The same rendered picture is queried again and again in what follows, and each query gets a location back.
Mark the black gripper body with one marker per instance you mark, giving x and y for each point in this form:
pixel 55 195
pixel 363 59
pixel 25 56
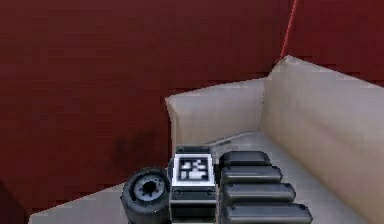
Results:
pixel 146 195

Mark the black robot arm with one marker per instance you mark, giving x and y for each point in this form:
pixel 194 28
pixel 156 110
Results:
pixel 253 193

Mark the beige sofa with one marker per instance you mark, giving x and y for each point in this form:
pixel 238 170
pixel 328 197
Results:
pixel 316 126

